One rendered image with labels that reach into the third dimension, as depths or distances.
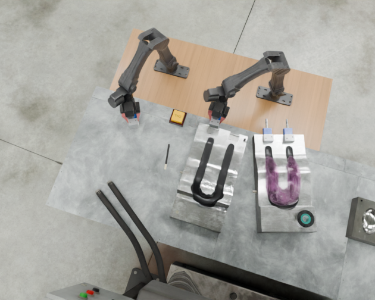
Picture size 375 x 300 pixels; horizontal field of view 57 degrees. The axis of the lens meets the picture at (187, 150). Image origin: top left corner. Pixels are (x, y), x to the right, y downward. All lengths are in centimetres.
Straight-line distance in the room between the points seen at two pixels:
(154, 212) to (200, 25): 189
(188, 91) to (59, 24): 171
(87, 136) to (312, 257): 131
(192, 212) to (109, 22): 205
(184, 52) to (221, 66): 23
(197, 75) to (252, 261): 104
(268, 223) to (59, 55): 225
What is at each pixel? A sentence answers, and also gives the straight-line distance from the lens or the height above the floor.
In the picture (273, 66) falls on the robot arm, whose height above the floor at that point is 124.
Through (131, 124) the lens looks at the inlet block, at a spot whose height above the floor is 85.
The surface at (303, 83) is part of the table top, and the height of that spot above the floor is 80.
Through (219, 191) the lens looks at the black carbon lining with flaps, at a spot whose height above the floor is 91.
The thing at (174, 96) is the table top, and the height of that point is 80.
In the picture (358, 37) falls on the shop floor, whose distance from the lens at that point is 346.
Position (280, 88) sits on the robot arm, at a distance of 186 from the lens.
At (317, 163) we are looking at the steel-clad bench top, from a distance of 196.
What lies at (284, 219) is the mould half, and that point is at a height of 91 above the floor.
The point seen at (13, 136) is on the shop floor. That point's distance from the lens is 303.
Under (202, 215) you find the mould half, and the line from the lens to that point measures 172.
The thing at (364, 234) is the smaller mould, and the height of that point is 87.
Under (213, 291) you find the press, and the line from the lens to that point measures 180.
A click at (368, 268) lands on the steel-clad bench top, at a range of 198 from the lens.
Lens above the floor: 257
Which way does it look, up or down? 73 degrees down
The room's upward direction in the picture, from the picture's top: 1 degrees clockwise
